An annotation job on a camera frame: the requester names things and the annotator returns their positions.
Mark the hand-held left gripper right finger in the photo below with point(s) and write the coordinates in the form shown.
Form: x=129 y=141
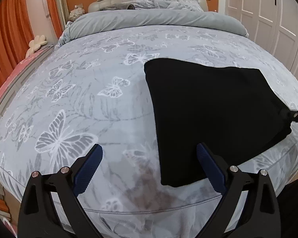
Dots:
x=212 y=171

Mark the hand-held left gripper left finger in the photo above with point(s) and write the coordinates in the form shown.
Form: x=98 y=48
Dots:
x=89 y=171

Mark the black pants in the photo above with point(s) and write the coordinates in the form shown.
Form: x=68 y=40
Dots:
x=213 y=116

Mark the bed with butterfly sheet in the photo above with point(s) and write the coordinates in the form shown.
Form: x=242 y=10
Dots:
x=89 y=119

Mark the white wardrobe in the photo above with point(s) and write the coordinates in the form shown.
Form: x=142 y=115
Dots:
x=263 y=10

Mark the pink bench cushion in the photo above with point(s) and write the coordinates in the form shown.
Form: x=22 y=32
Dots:
x=17 y=74

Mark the flower shaped cushion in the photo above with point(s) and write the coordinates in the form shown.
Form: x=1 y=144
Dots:
x=36 y=45

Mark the wide orange curtain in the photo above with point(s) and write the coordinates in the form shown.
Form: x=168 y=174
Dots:
x=7 y=37

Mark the butterfly print pillow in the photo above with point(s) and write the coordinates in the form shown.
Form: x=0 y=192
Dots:
x=186 y=5
x=156 y=4

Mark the plush toy beside bed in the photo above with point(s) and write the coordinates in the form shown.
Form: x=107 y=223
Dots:
x=77 y=12

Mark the grey duvet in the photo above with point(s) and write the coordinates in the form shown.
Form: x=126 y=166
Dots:
x=151 y=19

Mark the narrow orange curtain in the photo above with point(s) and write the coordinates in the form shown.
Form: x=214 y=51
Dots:
x=52 y=7

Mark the dark cylindrical object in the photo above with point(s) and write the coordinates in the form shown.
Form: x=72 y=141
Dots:
x=132 y=7

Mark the beige curtain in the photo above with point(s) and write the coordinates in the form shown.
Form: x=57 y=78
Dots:
x=60 y=2

